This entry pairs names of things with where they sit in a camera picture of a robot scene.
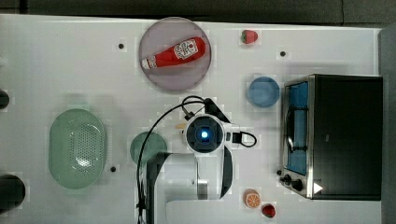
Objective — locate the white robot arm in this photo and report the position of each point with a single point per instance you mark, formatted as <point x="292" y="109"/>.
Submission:
<point x="205" y="172"/>

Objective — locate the green oval strainer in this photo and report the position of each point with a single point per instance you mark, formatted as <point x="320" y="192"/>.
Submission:
<point x="77" y="148"/>

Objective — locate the green metal cup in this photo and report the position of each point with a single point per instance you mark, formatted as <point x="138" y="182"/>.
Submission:
<point x="154" y="145"/>

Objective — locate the red ketchup bottle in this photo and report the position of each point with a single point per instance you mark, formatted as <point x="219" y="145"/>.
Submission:
<point x="186" y="51"/>

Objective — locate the blue round bowl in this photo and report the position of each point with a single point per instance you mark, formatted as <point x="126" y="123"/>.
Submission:
<point x="263" y="92"/>

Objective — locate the grey round plate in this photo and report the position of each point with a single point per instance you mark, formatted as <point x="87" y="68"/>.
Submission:
<point x="164" y="34"/>

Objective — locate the red toy strawberry top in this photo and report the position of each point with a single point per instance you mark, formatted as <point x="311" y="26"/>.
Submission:
<point x="249" y="36"/>

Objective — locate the red toy strawberry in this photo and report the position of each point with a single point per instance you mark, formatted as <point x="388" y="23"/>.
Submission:
<point x="249" y="36"/>
<point x="268" y="210"/>

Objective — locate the orange slice toy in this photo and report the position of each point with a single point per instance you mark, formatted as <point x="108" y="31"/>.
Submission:
<point x="251" y="198"/>

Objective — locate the red toy strawberry bottom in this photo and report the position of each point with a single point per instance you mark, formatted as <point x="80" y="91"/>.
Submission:
<point x="268" y="210"/>

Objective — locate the black toaster oven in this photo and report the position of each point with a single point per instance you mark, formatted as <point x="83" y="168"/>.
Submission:
<point x="332" y="131"/>

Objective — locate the black cylindrical cup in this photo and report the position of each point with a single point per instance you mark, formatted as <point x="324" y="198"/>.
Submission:
<point x="12" y="192"/>

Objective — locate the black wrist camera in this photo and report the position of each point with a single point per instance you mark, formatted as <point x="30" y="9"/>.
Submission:
<point x="212" y="109"/>

